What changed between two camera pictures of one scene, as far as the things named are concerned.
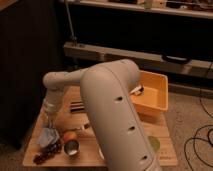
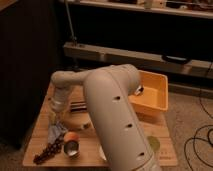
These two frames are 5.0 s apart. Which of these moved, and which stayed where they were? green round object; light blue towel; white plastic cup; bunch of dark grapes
Moved: light blue towel
Stayed: bunch of dark grapes; white plastic cup; green round object
